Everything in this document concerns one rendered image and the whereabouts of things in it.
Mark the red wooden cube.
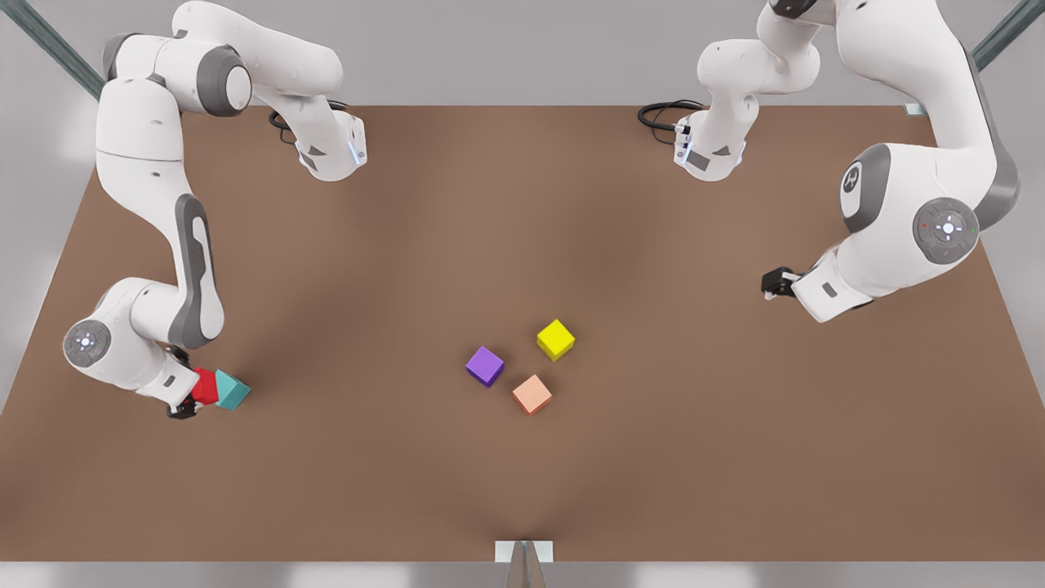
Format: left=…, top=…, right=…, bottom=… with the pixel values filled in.
left=190, top=367, right=221, bottom=407

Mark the teal wooden cube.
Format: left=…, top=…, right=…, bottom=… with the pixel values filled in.
left=214, top=369, right=252, bottom=412

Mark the yellow wooden cube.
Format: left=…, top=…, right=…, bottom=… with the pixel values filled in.
left=536, top=318, right=576, bottom=362

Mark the salmon wooden cube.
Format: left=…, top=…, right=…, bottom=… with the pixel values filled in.
left=512, top=374, right=554, bottom=417

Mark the purple wooden cube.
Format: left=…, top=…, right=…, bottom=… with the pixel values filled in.
left=465, top=345, right=505, bottom=389

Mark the black cable loop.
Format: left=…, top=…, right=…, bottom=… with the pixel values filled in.
left=269, top=100, right=352, bottom=148
left=637, top=100, right=708, bottom=146

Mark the silver frame post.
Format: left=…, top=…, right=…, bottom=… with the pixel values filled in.
left=495, top=540, right=554, bottom=588
left=0, top=0, right=107, bottom=102
left=905, top=0, right=1045, bottom=117

